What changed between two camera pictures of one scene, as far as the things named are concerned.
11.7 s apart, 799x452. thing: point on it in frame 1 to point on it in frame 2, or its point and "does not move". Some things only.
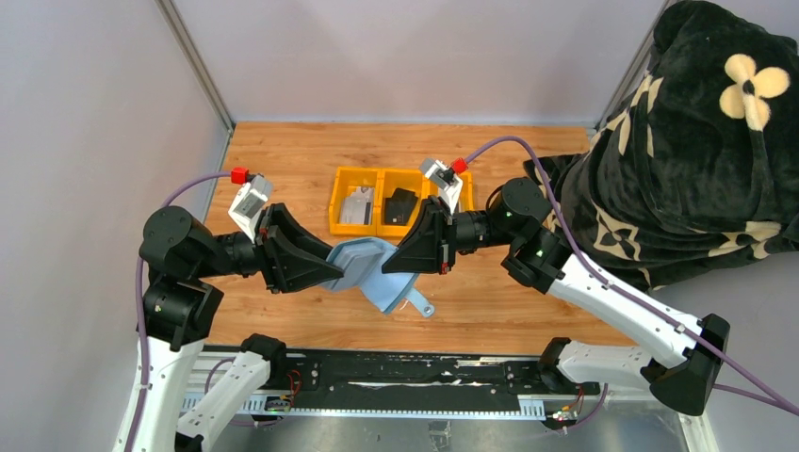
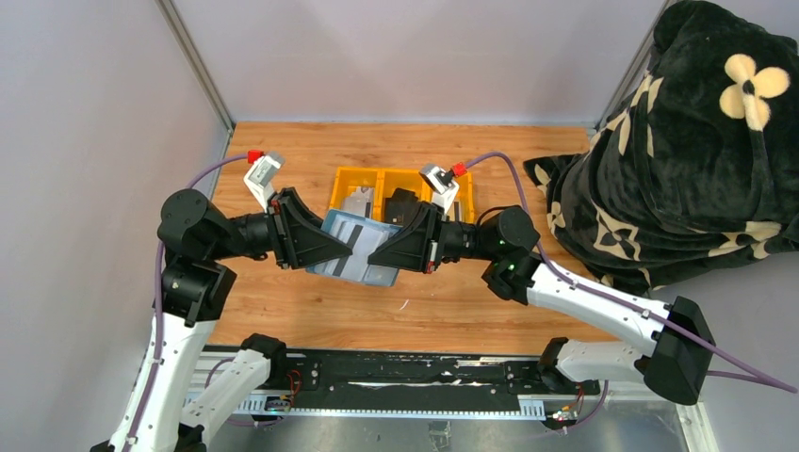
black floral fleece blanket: x=696 y=158 does not move
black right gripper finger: x=420 y=250 does not move
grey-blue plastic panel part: x=363 y=261 to x=361 y=234
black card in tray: x=399 y=207 does not move
